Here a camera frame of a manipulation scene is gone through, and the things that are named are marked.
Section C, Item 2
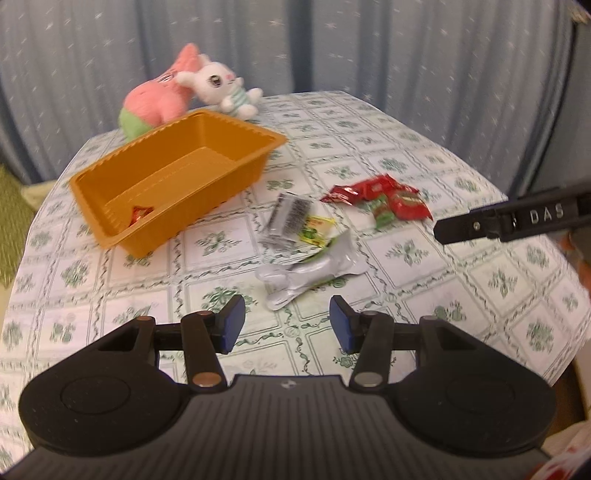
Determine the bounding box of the pink starfish plush toy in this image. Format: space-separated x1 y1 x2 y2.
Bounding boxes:
118 43 209 141

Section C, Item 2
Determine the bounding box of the orange plastic tray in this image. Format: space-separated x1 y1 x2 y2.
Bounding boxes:
69 109 288 258

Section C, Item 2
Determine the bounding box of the white red printed clothing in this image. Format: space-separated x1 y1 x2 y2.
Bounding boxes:
531 422 591 480

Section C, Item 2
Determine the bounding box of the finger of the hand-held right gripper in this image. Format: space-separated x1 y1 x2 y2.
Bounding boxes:
433 202 505 244

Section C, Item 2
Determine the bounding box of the light green sofa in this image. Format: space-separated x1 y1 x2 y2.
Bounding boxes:
22 181 58 206

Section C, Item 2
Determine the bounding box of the white bunny plush toy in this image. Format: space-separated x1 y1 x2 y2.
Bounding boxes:
175 54 264 120

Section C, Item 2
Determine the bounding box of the green floral tablecloth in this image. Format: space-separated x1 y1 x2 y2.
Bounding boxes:
0 91 591 462

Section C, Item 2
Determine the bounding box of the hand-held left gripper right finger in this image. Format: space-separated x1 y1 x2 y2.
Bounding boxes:
329 295 486 394

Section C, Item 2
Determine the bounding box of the blue star curtain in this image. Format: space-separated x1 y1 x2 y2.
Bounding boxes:
0 0 591 200

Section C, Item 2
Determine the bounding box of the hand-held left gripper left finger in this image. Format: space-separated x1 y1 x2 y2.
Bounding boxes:
95 295 246 394

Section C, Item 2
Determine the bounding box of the striped silver snack packet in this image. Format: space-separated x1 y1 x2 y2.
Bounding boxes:
257 191 311 251

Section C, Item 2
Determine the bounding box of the green zigzag cushion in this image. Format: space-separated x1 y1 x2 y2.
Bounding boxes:
0 165 37 288

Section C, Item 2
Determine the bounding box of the yellow candy packet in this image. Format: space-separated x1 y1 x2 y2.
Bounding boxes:
298 215 336 250

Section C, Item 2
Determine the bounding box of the long silver snack packet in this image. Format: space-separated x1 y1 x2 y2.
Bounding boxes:
255 230 369 311

